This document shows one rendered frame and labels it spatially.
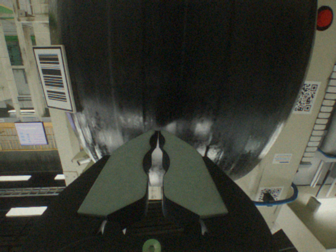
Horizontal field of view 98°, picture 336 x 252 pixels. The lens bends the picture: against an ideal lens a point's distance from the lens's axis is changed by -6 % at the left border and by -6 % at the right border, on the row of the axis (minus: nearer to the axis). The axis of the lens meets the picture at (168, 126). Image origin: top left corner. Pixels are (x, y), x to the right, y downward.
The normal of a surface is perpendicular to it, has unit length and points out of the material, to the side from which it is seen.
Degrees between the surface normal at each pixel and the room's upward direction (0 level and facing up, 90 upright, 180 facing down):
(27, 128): 90
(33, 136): 90
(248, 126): 77
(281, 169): 90
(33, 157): 90
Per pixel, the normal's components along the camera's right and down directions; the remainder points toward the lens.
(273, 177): 0.04, 0.35
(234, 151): 0.03, 0.62
